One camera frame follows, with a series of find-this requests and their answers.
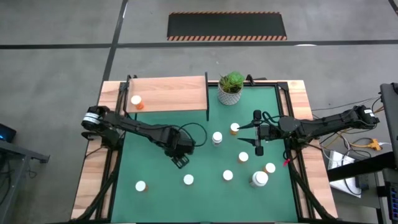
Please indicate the green table mat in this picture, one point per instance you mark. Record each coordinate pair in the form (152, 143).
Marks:
(202, 202)

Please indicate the black device blue light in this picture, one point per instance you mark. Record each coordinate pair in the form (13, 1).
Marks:
(6, 132)

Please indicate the large white bottle purple label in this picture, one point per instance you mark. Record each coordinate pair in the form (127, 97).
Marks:
(259, 179)

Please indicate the black hazard-striped floor mat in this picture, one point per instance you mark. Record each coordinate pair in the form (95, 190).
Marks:
(227, 25)

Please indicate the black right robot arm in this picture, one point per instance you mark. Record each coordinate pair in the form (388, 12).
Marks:
(326, 123)

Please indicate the wooden shelf black metal frame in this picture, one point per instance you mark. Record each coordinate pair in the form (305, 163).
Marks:
(174, 93)

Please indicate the black aluminium table frame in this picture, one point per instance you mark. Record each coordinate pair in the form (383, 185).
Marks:
(283, 88)

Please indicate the black desk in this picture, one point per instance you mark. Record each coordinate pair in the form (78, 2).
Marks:
(15, 155)
(360, 166)

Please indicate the dark grey monitor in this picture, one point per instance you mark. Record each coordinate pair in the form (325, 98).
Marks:
(390, 118)

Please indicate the succulent plant white patterned pot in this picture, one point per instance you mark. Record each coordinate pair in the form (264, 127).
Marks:
(230, 96)

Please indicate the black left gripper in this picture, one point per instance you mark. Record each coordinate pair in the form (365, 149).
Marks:
(178, 143)

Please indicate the white aspirin bottle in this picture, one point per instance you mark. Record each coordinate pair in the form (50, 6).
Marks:
(217, 137)

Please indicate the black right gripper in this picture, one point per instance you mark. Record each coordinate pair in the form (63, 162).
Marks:
(269, 132)

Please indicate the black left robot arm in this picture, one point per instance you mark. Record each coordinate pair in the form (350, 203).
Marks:
(140, 127)

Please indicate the orange pill bottle white cap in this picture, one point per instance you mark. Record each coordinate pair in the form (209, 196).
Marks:
(234, 127)
(270, 168)
(228, 175)
(141, 186)
(137, 102)
(243, 157)
(188, 179)

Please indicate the white paper sheet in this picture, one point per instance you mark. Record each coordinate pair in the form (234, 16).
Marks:
(340, 160)

